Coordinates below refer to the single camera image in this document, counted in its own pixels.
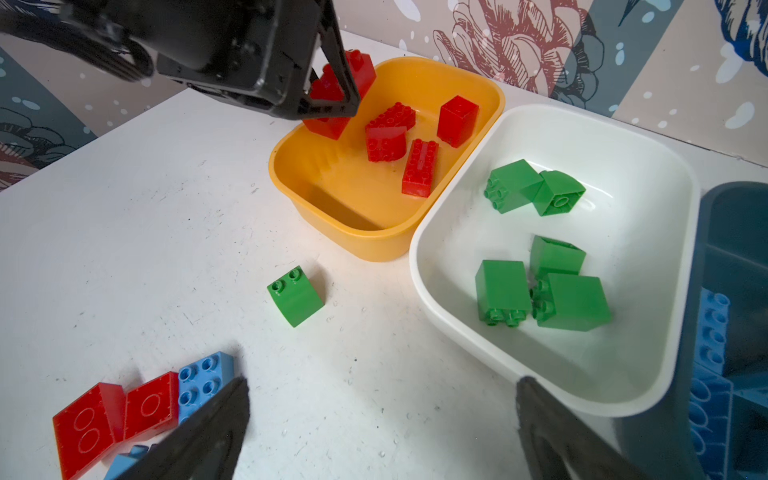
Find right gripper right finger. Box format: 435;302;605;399
516;376;648;479

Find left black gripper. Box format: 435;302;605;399
59;1;360;120

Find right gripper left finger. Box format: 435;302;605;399
120;376;250;479

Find red lego brick single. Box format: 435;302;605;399
303;50;376;140

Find red small lego brick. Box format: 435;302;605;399
124;371;180;441

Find green small lego brick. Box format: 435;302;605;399
475;260;533;328

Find blue large lego cluster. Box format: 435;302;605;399
178;352;234;423

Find red L-shaped lego stack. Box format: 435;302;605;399
365;102;416;163

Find small blue lego brick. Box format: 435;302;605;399
104;445;153;480

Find red lego brick 2x4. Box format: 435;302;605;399
401;139;439;198

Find red lego bricks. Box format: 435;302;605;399
437;95;479;148

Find green square lego brick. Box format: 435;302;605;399
529;236;586;278

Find blue lego brick 2x4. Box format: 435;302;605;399
694;288;731;375

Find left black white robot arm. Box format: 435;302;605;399
1;1;361;120

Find yellow plastic bin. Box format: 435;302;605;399
269;56;505;262

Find white plastic bin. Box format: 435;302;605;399
409;104;701;417

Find dark teal plastic bin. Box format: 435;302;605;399
617;182;767;479

